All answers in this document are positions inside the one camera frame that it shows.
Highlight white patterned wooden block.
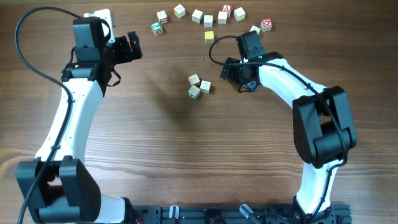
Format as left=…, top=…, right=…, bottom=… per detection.
left=200, top=80, right=211, bottom=93

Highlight wooden block red letter side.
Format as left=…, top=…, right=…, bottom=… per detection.
left=188, top=74, right=201, bottom=87

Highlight white block green side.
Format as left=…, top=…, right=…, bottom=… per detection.
left=188, top=85, right=201, bottom=100

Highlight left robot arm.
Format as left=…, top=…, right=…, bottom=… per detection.
left=16, top=9, right=142, bottom=223

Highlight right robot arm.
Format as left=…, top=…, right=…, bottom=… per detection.
left=220, top=31, right=356, bottom=223

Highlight green letter wooden block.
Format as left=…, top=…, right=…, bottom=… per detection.
left=150, top=22, right=163, bottom=35

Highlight white block red side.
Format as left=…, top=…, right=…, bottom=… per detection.
left=157, top=11, right=169, bottom=24

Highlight yellow top wooden block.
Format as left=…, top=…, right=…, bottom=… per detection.
left=205, top=31, right=215, bottom=44

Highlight white block green trim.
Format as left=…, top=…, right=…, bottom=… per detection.
left=250, top=26, right=261, bottom=34

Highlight white block yellow edge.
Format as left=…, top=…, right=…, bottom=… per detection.
left=174, top=4, right=186, bottom=19

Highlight red letter O block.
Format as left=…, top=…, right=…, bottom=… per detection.
left=261, top=19, right=273, bottom=32

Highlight white wooden block centre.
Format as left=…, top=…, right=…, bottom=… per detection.
left=218, top=11, right=228, bottom=24

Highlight plain white letter block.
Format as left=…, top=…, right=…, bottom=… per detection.
left=203, top=15, right=213, bottom=28

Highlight white block yellow side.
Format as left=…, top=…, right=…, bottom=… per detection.
left=234, top=7, right=246, bottom=22

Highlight white block blue side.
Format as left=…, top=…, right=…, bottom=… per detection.
left=192, top=9, right=204, bottom=24

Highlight red letter A block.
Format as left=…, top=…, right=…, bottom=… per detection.
left=222, top=4, right=231, bottom=17

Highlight left black cable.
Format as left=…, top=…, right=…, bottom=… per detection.
left=14, top=6, right=83, bottom=224

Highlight black cable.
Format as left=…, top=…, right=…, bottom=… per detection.
left=14, top=6, right=83, bottom=224
left=208, top=35, right=348, bottom=223

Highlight right black cable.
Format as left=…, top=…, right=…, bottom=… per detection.
left=208, top=35, right=348, bottom=223

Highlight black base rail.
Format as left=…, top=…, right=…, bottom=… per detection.
left=124, top=203, right=352, bottom=224

